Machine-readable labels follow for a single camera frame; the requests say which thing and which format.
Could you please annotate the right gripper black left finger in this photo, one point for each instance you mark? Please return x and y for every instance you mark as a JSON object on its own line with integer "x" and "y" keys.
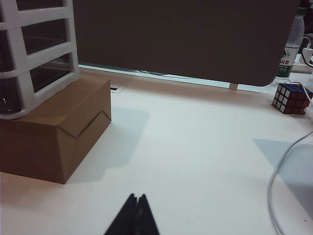
{"x": 124, "y": 218}

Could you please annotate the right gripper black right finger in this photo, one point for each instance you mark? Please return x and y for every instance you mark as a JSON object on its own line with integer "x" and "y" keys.
{"x": 146, "y": 218}

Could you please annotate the brown cardboard box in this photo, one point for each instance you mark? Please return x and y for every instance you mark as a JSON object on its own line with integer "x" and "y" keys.
{"x": 36, "y": 147}

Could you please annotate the white partition foot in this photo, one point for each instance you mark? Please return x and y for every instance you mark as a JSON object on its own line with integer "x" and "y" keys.
{"x": 234, "y": 86}

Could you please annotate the grey-brown desk partition panel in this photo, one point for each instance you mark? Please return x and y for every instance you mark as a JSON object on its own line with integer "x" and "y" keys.
{"x": 171, "y": 36}

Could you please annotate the Rubik's cube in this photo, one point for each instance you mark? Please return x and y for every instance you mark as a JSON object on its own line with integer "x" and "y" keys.
{"x": 289, "y": 100}

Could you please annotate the white power strip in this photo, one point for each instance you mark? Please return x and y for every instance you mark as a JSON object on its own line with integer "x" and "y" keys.
{"x": 302, "y": 67}

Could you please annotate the clear water bottle green label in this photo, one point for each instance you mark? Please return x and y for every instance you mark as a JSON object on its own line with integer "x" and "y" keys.
{"x": 293, "y": 36}

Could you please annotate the white plastic drawer cabinet frame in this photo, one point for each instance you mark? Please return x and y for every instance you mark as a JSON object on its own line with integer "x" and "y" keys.
{"x": 14, "y": 49}

